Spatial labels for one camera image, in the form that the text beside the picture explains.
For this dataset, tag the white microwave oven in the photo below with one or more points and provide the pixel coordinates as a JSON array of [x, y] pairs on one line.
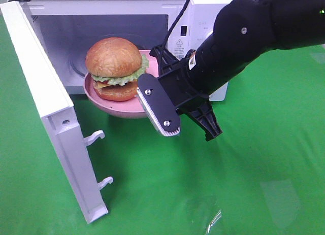
[[58, 23]]

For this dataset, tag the burger with lettuce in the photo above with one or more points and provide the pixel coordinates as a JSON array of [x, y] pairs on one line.
[[115, 64]]

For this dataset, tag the upper white round knob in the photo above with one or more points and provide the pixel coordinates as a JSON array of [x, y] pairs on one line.
[[208, 34]]

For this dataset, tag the white microwave door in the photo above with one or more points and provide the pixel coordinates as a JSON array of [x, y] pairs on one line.
[[56, 111]]

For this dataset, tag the glass microwave turntable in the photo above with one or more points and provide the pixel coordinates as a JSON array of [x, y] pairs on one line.
[[81, 46]]

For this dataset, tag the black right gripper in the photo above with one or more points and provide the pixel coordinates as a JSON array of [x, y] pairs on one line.
[[175, 80]]

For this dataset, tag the pink round plate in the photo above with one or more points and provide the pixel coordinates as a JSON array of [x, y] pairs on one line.
[[126, 109]]

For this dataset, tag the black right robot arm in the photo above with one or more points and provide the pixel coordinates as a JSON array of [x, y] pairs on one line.
[[243, 30]]

